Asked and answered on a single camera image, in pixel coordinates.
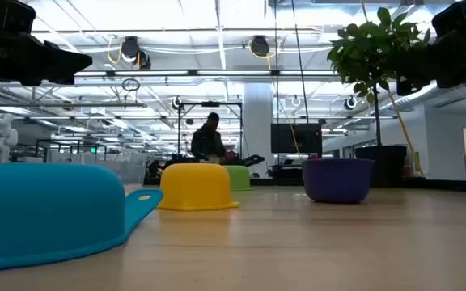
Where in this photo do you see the navy blue measuring cup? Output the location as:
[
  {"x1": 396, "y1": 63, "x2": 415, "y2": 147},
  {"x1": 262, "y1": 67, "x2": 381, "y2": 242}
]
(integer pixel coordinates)
[{"x1": 302, "y1": 158, "x2": 375, "y2": 204}]

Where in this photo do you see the teal measuring cup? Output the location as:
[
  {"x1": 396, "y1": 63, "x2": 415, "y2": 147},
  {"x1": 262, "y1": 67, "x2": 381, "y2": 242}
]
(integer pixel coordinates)
[{"x1": 0, "y1": 162, "x2": 164, "y2": 274}]

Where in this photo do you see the yellow measuring cup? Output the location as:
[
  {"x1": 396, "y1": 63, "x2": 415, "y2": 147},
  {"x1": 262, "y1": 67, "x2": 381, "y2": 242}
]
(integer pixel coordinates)
[{"x1": 156, "y1": 162, "x2": 241, "y2": 212}]

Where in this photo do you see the green measuring cup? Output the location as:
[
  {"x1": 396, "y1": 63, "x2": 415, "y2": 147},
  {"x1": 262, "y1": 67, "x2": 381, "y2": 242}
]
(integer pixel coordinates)
[{"x1": 222, "y1": 164, "x2": 253, "y2": 192}]

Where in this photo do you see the clear plastic basket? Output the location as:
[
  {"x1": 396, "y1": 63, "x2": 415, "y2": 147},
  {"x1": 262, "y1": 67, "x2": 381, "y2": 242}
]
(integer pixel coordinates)
[{"x1": 50, "y1": 151, "x2": 148, "y2": 186}]

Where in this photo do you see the white robot figure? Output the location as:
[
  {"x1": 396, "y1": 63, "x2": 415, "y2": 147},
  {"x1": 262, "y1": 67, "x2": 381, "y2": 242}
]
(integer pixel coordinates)
[{"x1": 0, "y1": 112, "x2": 19, "y2": 165}]

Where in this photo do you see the green plant in black pot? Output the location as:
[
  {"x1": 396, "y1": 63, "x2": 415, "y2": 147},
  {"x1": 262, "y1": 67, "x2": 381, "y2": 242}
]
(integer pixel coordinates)
[{"x1": 327, "y1": 6, "x2": 432, "y2": 188}]

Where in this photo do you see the black monitor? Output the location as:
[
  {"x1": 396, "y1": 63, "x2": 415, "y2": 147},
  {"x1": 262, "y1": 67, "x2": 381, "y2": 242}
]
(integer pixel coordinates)
[{"x1": 270, "y1": 123, "x2": 323, "y2": 154}]

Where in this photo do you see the person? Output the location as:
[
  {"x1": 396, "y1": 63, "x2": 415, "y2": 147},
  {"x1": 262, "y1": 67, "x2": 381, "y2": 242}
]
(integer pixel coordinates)
[{"x1": 190, "y1": 112, "x2": 228, "y2": 162}]

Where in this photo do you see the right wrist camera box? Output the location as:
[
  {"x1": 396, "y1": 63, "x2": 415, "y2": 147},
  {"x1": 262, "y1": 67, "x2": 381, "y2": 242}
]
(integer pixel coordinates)
[{"x1": 431, "y1": 0, "x2": 466, "y2": 38}]

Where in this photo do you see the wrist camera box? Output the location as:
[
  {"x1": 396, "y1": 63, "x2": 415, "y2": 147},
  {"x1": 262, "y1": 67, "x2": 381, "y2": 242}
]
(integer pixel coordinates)
[
  {"x1": 0, "y1": 0, "x2": 36, "y2": 36},
  {"x1": 431, "y1": 0, "x2": 466, "y2": 38}
]

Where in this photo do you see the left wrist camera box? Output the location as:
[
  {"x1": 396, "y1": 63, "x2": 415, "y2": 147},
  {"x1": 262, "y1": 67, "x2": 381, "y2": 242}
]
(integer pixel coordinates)
[{"x1": 0, "y1": 0, "x2": 36, "y2": 36}]

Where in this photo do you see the black ceiling cable reel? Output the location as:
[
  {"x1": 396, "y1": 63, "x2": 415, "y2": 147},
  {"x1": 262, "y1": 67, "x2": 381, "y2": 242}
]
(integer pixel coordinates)
[
  {"x1": 121, "y1": 36, "x2": 152, "y2": 70},
  {"x1": 250, "y1": 35, "x2": 270, "y2": 57}
]

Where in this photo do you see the black hanging cable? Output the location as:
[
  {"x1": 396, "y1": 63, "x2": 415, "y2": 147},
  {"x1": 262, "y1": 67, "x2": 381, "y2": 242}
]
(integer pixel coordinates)
[{"x1": 290, "y1": 0, "x2": 311, "y2": 124}]

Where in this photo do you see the black aluminium table frame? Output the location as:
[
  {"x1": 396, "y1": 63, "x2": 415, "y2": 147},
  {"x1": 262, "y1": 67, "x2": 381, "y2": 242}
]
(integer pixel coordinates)
[{"x1": 143, "y1": 175, "x2": 466, "y2": 194}]

